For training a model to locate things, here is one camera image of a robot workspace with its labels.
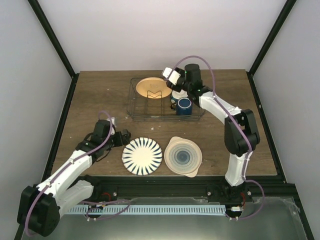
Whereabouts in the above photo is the clear plastic lidded bowl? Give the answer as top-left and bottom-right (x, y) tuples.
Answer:
(163, 136), (203, 178)

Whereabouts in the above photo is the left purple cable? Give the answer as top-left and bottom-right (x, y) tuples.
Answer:
(24, 110), (131, 237)

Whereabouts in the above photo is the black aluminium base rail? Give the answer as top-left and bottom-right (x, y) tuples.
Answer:
(94, 175), (298, 202)

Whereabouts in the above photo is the dark blue mug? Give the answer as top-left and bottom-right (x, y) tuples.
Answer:
(170, 97), (193, 116)

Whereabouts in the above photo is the light blue slotted cable duct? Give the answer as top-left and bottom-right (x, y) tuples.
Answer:
(67, 205), (226, 216)

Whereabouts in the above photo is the white blue striped plate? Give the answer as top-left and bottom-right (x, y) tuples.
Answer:
(121, 137), (163, 176)

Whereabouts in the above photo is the purple cable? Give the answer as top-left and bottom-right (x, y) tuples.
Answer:
(172, 55), (265, 221)
(24, 110), (131, 237)

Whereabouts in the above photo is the orange plastic plate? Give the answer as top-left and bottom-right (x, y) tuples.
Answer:
(135, 77), (172, 99)

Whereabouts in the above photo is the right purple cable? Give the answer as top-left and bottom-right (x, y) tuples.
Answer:
(172, 55), (265, 221)

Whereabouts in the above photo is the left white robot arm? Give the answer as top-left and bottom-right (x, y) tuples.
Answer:
(17, 118), (131, 237)

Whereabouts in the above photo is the black frame post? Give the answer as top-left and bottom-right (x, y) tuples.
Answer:
(248, 0), (297, 76)
(28, 0), (77, 79)

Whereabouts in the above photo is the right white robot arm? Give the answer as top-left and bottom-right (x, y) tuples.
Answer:
(161, 63), (260, 202)

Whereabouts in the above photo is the cream and teal bowl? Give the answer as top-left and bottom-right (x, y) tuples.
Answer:
(170, 90), (188, 103)

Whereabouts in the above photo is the right black frame post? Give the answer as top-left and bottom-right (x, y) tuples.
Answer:
(248, 0), (297, 76)

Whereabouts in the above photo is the left black frame post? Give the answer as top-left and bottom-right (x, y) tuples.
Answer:
(28, 0), (77, 79)

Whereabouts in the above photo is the black wire dish rack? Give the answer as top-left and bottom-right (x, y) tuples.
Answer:
(127, 77), (205, 122)

